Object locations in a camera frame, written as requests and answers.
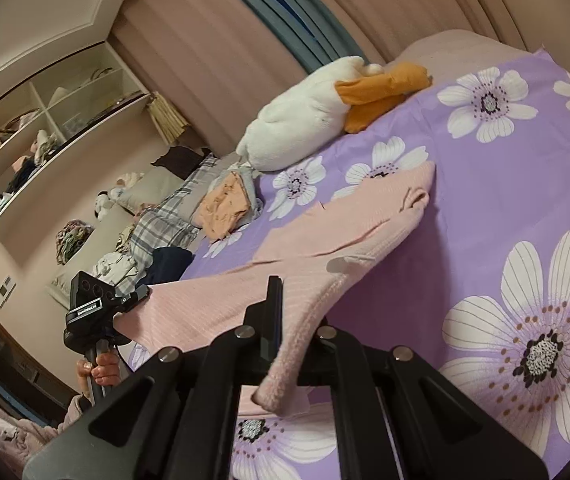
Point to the dark navy cloth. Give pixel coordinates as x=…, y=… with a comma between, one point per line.
x=170, y=262

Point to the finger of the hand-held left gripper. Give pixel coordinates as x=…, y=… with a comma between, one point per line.
x=136, y=297

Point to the pink striped baby top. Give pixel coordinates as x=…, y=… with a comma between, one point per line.
x=315, y=240

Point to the white plush duck toy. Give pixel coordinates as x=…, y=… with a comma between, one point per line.
x=295, y=120

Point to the pink curtain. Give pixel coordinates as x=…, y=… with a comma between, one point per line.
x=205, y=35

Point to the person's left hand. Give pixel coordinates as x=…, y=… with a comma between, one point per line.
x=105, y=367

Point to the beige mattress cover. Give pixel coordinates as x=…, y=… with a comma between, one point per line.
x=455, y=47

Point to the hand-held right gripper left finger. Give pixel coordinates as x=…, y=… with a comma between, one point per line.
x=274, y=305

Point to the person's pink fleece clothing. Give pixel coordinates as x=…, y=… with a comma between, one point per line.
x=10, y=425

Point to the white wall shelf unit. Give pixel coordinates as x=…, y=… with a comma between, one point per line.
x=37, y=95

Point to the dark brown cloth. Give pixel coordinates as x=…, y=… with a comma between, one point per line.
x=180, y=160

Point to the purple floral bed sheet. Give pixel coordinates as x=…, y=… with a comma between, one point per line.
x=465, y=185

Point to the small plush toy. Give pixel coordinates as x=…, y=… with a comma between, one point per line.
x=107, y=200

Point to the pile of white clothes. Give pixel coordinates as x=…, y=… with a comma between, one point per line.
x=115, y=270

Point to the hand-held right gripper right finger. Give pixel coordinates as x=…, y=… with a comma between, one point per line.
x=360, y=375

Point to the wall switch panel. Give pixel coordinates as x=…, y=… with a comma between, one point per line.
x=5, y=290

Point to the beige pillow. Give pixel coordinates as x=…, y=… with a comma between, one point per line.
x=150, y=187

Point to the floral cloth bundle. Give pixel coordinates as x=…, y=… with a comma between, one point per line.
x=72, y=242

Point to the plaid cloth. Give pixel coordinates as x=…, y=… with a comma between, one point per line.
x=165, y=220

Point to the grey folded garment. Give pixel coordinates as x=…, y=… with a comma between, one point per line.
x=256, y=195

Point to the blue curtain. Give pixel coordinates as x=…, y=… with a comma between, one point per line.
x=285, y=5

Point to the person's left forearm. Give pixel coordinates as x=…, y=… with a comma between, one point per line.
x=75, y=410

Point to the orange folded garment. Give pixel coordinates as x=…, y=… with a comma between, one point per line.
x=222, y=205

